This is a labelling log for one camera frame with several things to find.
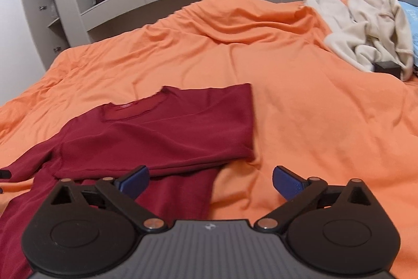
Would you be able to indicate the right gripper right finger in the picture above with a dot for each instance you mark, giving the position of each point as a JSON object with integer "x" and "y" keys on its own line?
{"x": 314, "y": 205}

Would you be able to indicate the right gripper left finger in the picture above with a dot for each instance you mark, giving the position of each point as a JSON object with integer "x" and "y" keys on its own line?
{"x": 107, "y": 205}

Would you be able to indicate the dark red t-shirt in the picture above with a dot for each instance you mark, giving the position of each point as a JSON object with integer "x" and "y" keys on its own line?
{"x": 183, "y": 136}

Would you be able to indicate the orange bed sheet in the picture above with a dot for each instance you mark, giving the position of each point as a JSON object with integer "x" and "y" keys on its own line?
{"x": 313, "y": 112}

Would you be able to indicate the small black box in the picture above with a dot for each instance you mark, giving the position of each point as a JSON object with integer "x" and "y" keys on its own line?
{"x": 388, "y": 67}

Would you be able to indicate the cream white garment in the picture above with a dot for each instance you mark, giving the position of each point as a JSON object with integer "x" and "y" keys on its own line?
{"x": 364, "y": 32}

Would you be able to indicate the light blue garment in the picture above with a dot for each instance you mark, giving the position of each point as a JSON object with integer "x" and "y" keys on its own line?
{"x": 411, "y": 12}

